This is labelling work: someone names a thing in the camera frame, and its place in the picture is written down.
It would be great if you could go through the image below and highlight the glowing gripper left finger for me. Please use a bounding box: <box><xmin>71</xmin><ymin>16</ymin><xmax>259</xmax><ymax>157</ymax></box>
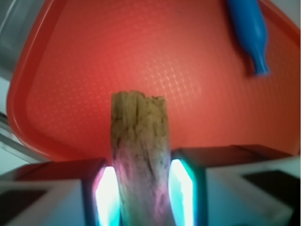
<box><xmin>0</xmin><ymin>158</ymin><xmax>120</xmax><ymax>226</ymax></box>

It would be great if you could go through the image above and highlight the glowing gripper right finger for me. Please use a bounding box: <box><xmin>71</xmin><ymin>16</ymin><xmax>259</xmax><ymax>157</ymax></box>
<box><xmin>169</xmin><ymin>145</ymin><xmax>301</xmax><ymax>226</ymax></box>

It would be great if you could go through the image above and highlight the brown wood chip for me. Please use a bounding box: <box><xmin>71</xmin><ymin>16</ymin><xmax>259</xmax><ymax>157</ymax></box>
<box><xmin>111</xmin><ymin>91</ymin><xmax>175</xmax><ymax>226</ymax></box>

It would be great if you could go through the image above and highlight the red plastic tray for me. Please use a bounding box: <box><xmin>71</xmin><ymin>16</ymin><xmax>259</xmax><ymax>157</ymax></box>
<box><xmin>7</xmin><ymin>0</ymin><xmax>301</xmax><ymax>161</ymax></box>

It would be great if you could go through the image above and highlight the blue plastic toy bottle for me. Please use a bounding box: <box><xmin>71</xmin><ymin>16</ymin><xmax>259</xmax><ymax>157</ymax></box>
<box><xmin>226</xmin><ymin>0</ymin><xmax>270</xmax><ymax>76</ymax></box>

